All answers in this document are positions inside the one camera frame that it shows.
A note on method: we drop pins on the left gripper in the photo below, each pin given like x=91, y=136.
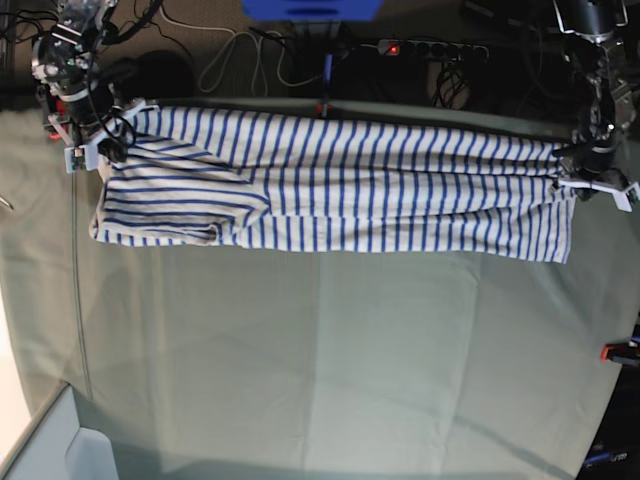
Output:
x=589, y=169

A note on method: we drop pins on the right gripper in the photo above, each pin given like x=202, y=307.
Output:
x=109, y=136

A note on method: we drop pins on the blue white striped t-shirt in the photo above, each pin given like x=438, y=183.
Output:
x=215, y=177

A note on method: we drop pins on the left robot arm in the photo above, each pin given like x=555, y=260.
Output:
x=595, y=52

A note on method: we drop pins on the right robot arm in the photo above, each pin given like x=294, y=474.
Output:
x=80, y=104

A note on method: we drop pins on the black round stool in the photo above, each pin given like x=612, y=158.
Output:
x=160, y=74

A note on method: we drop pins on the red clamp right edge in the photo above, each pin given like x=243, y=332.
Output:
x=623, y=353

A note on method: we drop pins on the blue box top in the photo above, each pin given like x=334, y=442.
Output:
x=311, y=10

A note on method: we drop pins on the red clamp top centre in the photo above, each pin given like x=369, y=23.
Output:
x=323, y=109

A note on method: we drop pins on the green table cloth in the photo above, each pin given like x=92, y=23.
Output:
x=224, y=363

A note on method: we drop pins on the black power strip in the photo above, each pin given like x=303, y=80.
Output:
x=439, y=51

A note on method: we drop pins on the white bin bottom left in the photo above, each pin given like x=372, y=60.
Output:
x=55, y=446

